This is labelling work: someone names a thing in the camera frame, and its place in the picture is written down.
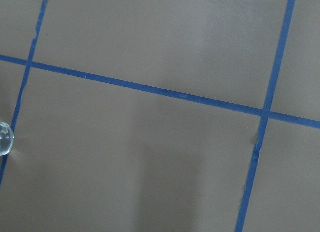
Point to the glass sauce bottle metal spout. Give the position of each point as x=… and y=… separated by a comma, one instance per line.
x=7, y=138

